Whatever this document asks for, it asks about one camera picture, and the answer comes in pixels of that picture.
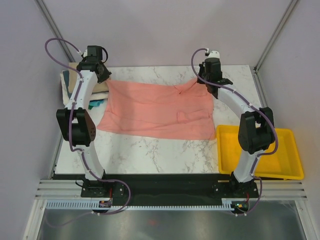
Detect folded teal t shirt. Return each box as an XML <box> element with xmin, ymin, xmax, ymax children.
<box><xmin>88</xmin><ymin>99</ymin><xmax>105</xmax><ymax>108</ymax></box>

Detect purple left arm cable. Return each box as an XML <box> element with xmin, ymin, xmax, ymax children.
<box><xmin>44</xmin><ymin>37</ymin><xmax>132</xmax><ymax>216</ymax></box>

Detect aluminium extrusion rails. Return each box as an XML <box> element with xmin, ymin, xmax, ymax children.
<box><xmin>35</xmin><ymin>179</ymin><xmax>82</xmax><ymax>200</ymax></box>

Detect yellow plastic bin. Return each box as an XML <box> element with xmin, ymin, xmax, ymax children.
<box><xmin>216</xmin><ymin>125</ymin><xmax>304</xmax><ymax>180</ymax></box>

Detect pink t shirt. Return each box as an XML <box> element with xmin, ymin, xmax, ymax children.
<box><xmin>97</xmin><ymin>78</ymin><xmax>215</xmax><ymax>140</ymax></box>

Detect white slotted cable duct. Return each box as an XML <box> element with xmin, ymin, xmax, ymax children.
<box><xmin>45</xmin><ymin>199</ymin><xmax>245</xmax><ymax>212</ymax></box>

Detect aluminium frame post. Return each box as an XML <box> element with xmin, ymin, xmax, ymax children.
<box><xmin>252</xmin><ymin>0</ymin><xmax>300</xmax><ymax>75</ymax></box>
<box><xmin>34</xmin><ymin>0</ymin><xmax>75</xmax><ymax>62</ymax></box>

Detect left aluminium frame post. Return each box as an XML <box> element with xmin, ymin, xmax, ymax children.
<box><xmin>34</xmin><ymin>0</ymin><xmax>75</xmax><ymax>62</ymax></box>

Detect right aluminium frame post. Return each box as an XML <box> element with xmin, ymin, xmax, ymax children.
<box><xmin>252</xmin><ymin>0</ymin><xmax>300</xmax><ymax>75</ymax></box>

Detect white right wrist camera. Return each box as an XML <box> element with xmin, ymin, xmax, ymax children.
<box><xmin>204</xmin><ymin>48</ymin><xmax>220</xmax><ymax>59</ymax></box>

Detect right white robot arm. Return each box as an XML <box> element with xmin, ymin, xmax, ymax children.
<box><xmin>197</xmin><ymin>52</ymin><xmax>276</xmax><ymax>197</ymax></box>

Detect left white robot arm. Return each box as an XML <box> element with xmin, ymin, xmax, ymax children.
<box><xmin>56</xmin><ymin>45</ymin><xmax>111</xmax><ymax>197</ymax></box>

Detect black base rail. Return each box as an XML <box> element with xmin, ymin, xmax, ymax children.
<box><xmin>80</xmin><ymin>172</ymin><xmax>258</xmax><ymax>207</ymax></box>

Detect folded dark blue t shirt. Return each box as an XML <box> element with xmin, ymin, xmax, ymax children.
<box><xmin>62</xmin><ymin>70</ymin><xmax>70</xmax><ymax>88</ymax></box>

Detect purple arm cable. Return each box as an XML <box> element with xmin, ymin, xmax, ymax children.
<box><xmin>190</xmin><ymin>47</ymin><xmax>280</xmax><ymax>217</ymax></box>
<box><xmin>44</xmin><ymin>37</ymin><xmax>132</xmax><ymax>216</ymax></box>

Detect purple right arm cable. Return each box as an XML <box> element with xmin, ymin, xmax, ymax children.
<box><xmin>190</xmin><ymin>47</ymin><xmax>280</xmax><ymax>217</ymax></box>

